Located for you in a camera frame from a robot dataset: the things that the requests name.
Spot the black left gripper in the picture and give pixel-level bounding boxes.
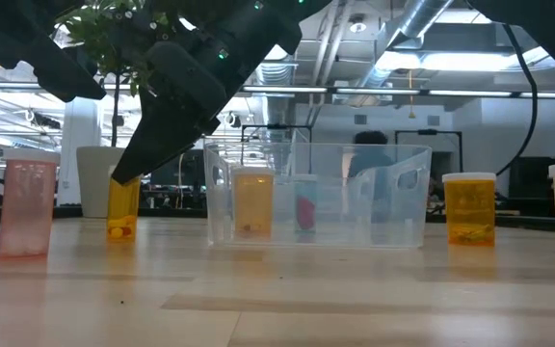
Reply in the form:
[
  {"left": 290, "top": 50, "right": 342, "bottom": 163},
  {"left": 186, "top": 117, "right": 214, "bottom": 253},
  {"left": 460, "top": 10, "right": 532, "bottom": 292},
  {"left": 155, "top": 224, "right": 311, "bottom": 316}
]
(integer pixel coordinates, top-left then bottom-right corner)
[{"left": 0, "top": 0, "right": 108, "bottom": 103}]

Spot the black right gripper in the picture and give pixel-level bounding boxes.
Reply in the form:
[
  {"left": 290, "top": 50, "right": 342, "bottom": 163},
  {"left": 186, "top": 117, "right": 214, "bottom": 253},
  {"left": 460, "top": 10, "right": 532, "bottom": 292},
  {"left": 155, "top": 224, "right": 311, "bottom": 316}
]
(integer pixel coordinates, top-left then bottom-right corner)
[{"left": 110, "top": 40, "right": 228, "bottom": 187}]

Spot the small orange pill bottle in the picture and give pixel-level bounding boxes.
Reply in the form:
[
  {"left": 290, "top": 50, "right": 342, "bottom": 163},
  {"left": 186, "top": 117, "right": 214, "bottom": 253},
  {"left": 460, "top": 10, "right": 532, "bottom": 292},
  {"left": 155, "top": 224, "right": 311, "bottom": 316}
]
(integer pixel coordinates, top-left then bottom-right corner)
[{"left": 106, "top": 175, "right": 142, "bottom": 242}]

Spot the large orange pill bottle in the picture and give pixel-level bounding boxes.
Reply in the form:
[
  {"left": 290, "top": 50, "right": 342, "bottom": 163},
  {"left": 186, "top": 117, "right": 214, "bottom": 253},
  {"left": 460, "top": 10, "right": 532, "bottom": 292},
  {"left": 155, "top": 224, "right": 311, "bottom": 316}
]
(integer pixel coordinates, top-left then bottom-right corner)
[
  {"left": 231, "top": 166, "right": 276, "bottom": 239},
  {"left": 441, "top": 172, "right": 497, "bottom": 248}
]

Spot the pink pill bottle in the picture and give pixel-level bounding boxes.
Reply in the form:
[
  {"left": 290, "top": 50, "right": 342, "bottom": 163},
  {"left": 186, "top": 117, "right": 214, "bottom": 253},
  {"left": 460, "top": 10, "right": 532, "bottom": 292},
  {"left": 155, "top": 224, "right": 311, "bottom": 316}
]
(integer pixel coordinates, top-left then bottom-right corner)
[{"left": 0, "top": 147, "right": 62, "bottom": 259}]

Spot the clear plastic bin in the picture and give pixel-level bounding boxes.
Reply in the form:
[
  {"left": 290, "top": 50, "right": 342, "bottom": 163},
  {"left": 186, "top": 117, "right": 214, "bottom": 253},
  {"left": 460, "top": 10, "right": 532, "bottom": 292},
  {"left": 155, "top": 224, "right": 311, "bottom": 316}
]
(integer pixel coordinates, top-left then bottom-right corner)
[{"left": 202, "top": 142, "right": 433, "bottom": 250}]

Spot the black background monitor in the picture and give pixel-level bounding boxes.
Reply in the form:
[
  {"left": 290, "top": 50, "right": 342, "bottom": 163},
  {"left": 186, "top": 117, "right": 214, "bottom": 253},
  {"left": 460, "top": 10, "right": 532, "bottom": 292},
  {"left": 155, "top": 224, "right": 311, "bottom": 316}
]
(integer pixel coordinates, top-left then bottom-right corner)
[{"left": 150, "top": 147, "right": 206, "bottom": 189}]

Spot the green leafy plant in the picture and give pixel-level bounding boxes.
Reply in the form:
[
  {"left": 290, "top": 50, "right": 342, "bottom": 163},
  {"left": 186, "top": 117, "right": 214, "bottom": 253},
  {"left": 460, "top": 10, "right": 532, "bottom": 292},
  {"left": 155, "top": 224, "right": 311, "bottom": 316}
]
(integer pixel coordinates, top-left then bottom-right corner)
[{"left": 55, "top": 0, "right": 163, "bottom": 148}]

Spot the white building column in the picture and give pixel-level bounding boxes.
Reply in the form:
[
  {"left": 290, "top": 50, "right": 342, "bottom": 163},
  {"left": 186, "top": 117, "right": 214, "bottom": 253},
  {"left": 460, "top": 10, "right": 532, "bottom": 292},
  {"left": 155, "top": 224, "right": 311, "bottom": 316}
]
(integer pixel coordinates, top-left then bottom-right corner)
[{"left": 57, "top": 95, "right": 104, "bottom": 207}]

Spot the beige plant pot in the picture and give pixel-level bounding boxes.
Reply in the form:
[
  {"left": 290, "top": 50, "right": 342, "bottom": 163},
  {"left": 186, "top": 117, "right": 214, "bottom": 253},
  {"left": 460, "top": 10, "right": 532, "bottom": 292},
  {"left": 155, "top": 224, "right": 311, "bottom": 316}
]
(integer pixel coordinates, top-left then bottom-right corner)
[{"left": 75, "top": 146, "right": 127, "bottom": 219}]

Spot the ceiling light strip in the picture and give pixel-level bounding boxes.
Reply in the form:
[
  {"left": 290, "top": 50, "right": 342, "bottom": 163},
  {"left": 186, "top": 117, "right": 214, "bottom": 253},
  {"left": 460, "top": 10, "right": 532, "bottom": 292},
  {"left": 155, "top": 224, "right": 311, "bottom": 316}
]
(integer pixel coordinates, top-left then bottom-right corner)
[
  {"left": 332, "top": 87, "right": 422, "bottom": 96},
  {"left": 427, "top": 89, "right": 555, "bottom": 99},
  {"left": 238, "top": 84, "right": 330, "bottom": 93}
]

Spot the person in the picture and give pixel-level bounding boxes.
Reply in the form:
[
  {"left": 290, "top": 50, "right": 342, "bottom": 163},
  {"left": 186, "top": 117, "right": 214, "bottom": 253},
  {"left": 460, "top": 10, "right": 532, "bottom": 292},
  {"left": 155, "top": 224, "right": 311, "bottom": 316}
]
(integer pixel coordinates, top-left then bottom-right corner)
[{"left": 347, "top": 129, "right": 394, "bottom": 203}]

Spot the dark background screen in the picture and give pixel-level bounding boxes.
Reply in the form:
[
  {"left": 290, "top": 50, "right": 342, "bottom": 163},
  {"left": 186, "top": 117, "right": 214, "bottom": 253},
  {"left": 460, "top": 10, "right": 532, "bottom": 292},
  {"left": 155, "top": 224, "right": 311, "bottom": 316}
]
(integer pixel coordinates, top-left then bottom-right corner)
[{"left": 507, "top": 155, "right": 555, "bottom": 218}]

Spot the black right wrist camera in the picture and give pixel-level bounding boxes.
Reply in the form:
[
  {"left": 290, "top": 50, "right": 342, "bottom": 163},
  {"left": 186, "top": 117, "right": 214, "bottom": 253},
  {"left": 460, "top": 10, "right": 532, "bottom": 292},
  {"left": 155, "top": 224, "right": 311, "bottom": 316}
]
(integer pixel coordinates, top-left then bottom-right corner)
[{"left": 108, "top": 0, "right": 185, "bottom": 49}]

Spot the black metal frame stand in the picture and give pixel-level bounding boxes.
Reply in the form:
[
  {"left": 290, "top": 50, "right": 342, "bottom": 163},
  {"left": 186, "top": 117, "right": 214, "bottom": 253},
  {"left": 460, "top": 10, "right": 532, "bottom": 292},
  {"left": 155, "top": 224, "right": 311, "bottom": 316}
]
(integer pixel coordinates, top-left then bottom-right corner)
[
  {"left": 394, "top": 128, "right": 464, "bottom": 174},
  {"left": 240, "top": 123, "right": 313, "bottom": 168}
]

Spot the diagonal silver ceiling duct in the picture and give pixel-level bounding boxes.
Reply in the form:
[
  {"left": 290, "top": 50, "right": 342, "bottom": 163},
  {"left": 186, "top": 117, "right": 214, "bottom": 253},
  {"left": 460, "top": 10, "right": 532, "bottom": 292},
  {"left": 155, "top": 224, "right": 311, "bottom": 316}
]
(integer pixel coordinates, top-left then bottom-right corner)
[{"left": 334, "top": 0, "right": 455, "bottom": 105}]

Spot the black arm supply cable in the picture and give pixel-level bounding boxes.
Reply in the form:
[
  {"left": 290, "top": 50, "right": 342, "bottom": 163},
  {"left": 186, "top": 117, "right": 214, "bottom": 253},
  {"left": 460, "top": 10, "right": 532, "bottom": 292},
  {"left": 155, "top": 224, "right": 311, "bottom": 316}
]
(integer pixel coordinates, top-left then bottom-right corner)
[{"left": 493, "top": 21, "right": 540, "bottom": 177}]

